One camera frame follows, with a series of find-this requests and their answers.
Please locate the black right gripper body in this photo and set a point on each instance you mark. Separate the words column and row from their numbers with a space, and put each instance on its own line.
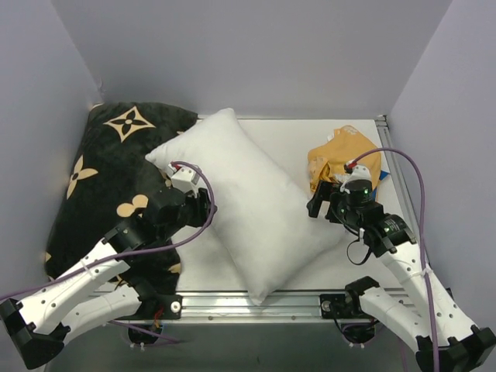
column 330, row 201

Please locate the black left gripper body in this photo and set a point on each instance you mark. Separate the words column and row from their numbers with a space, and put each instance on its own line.
column 202, row 209

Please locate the blue and orange pillowcase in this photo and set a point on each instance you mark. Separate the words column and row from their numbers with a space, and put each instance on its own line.
column 326, row 162

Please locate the white pillow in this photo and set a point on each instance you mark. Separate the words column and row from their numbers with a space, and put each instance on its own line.
column 261, row 216

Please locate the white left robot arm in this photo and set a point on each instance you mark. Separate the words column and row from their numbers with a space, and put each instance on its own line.
column 41, row 324

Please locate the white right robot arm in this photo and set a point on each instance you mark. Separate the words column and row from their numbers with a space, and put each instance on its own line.
column 437, row 331

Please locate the black patterned plush pillow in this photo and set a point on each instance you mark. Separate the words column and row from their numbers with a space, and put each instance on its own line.
column 110, row 178

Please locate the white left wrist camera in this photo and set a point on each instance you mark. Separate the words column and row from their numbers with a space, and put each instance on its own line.
column 183, row 178

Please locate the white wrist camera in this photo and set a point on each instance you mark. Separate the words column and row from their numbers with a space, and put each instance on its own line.
column 183, row 178
column 355, row 172

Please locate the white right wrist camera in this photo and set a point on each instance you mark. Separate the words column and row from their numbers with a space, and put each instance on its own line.
column 355, row 172

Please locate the aluminium right frame rail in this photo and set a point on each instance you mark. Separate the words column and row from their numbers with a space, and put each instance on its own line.
column 394, row 165

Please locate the aluminium frame rail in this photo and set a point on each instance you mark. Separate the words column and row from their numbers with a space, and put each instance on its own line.
column 236, row 308
column 394, row 165

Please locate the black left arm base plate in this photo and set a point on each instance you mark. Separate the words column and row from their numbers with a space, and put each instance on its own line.
column 165, row 307

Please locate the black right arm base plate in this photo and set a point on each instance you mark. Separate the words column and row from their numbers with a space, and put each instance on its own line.
column 335, row 306

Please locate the aluminium front frame rail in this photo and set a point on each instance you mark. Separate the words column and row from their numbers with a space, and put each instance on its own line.
column 236, row 308

